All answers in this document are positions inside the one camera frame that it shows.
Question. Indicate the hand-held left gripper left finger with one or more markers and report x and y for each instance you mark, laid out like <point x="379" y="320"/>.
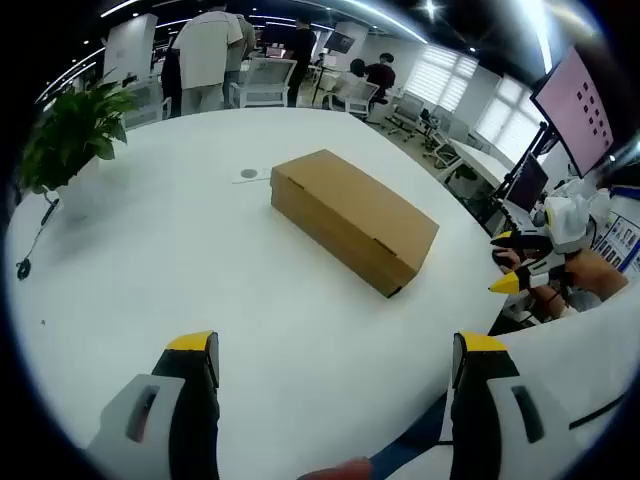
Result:
<point x="112" y="425"/>

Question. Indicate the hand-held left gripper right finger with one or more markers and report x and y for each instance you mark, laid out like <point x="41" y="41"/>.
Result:
<point x="550" y="430"/>

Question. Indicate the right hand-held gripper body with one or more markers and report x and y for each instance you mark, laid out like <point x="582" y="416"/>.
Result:
<point x="560" y="227"/>

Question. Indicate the brown cardboard shoe box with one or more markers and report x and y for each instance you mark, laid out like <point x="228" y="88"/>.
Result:
<point x="350" y="200"/>

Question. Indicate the person's right hand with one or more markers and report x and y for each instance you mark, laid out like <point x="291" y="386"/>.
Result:
<point x="584" y="220"/>

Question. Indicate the person's left hand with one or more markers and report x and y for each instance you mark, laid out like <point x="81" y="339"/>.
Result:
<point x="345" y="470"/>

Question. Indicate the dark computer monitor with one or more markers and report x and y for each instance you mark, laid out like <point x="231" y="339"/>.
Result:
<point x="527" y="182"/>

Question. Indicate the black metal monitor stand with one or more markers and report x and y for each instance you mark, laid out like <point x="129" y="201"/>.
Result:
<point x="520" y="167"/>

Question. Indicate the large pink display screen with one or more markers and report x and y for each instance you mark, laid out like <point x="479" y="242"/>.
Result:
<point x="580" y="110"/>

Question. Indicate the window with white blinds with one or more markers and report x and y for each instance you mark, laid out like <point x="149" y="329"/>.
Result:
<point x="510" y="115"/>
<point x="440" y="75"/>

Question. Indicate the row of white office chairs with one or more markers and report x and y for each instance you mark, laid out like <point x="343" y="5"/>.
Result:
<point x="420" y="120"/>

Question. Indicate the white mesh office chair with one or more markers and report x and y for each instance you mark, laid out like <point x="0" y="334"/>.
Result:
<point x="265" y="82"/>
<point x="362" y="102"/>
<point x="150" y="100"/>

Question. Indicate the dark standing screen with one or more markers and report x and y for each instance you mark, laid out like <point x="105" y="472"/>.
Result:
<point x="342" y="42"/>

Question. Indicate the white plate with grey grommet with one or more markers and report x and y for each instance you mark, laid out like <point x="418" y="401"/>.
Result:
<point x="247" y="173"/>

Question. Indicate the green potted plant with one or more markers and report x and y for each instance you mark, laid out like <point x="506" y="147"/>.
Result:
<point x="75" y="130"/>

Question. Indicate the white standing board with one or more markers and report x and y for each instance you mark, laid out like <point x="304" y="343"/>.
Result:
<point x="127" y="45"/>

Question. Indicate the blue white wall poster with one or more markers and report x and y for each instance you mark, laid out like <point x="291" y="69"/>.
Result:
<point x="620" y="235"/>

